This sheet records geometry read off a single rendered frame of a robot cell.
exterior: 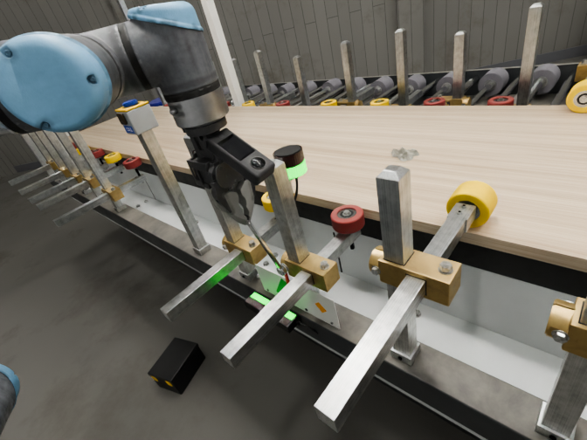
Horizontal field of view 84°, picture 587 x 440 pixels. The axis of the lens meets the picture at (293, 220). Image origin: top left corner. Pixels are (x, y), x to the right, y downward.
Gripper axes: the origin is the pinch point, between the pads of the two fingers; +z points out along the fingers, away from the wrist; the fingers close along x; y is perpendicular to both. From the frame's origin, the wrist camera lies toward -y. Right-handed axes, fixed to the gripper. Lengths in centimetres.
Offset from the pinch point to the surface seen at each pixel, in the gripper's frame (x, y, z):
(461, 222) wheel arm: -21.2, -33.0, 5.5
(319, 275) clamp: -5.2, -10.7, 15.1
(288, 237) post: -6.0, -3.4, 7.9
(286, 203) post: -7.2, -4.4, -0.3
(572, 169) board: -56, -45, 11
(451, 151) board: -61, -18, 12
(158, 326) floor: 9, 116, 104
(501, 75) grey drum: -156, -7, 19
